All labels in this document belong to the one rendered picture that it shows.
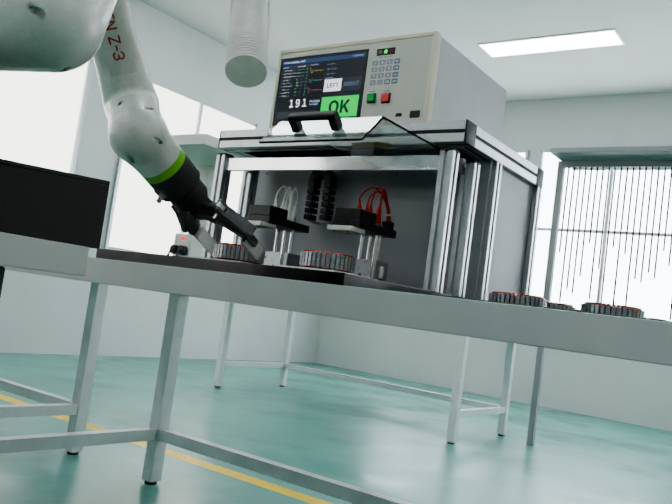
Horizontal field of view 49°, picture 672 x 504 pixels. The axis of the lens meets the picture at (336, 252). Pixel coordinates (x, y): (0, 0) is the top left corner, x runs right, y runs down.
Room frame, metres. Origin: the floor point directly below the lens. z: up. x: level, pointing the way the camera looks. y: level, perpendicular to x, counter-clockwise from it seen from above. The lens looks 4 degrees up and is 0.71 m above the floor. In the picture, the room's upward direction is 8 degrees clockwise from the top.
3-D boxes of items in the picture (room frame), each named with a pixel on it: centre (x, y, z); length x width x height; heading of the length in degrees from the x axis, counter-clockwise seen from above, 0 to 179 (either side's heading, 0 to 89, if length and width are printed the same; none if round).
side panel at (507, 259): (1.66, -0.39, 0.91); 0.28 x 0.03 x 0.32; 144
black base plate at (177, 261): (1.54, 0.10, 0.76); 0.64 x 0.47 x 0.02; 54
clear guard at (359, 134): (1.45, -0.02, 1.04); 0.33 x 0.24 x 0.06; 144
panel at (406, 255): (1.74, -0.04, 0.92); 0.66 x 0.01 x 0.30; 54
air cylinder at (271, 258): (1.72, 0.13, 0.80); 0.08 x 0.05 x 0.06; 54
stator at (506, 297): (1.44, -0.37, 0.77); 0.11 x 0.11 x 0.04
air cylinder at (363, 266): (1.58, -0.07, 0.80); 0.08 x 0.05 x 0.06; 54
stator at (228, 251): (1.60, 0.21, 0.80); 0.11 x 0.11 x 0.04
